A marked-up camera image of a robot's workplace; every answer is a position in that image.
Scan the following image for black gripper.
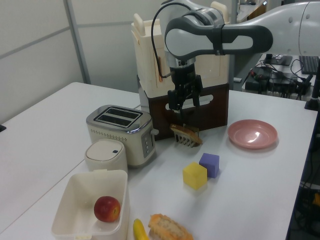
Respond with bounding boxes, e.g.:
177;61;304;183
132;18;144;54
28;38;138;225
167;63;203;119

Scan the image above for purple cube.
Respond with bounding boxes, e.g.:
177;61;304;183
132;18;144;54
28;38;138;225
199;152;221;179

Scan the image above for pink plate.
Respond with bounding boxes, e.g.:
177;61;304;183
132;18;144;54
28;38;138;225
227;119;279;150

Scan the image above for yellow cube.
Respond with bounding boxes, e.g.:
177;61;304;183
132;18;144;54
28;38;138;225
182;161;208;191

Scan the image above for dark brown wooden box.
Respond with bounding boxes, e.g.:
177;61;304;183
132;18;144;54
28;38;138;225
147;82;230;142

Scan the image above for brown toast slice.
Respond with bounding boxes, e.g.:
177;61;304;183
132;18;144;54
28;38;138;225
169;124;203;145

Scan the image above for metal toast rack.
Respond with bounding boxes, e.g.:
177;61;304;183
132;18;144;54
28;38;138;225
173;123;201;150

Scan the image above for cream and chrome toaster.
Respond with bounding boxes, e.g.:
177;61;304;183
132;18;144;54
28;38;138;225
85;104;160;169

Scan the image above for black monitor stand base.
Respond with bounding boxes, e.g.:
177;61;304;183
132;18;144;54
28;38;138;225
262;53;293;66

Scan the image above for small cream lidded bin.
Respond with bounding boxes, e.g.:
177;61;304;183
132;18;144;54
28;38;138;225
84;139;129;173

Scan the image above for black clamp pole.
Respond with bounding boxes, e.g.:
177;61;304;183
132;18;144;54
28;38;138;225
303;72;320;111

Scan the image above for black keyboard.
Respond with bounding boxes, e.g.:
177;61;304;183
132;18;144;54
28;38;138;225
298;55;320;75

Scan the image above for orange toy sandwich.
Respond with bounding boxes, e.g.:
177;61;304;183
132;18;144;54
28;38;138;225
147;213;195;240

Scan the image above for red apple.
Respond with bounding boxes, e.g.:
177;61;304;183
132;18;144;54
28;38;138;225
93;196;122;223

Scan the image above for yellow banana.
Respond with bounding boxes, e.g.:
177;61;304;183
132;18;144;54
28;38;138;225
132;218;150;240

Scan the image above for white rectangular plastic container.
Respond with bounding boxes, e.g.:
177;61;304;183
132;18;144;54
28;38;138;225
51;169;131;240

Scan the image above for cream plastic crate with handles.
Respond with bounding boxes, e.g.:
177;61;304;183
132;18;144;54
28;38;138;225
131;1;231;111

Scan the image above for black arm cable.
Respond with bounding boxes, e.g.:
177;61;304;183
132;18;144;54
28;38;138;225
150;1;173;78

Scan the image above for black electronics box with cables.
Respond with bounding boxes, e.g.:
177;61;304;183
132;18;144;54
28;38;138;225
244;66;313;99

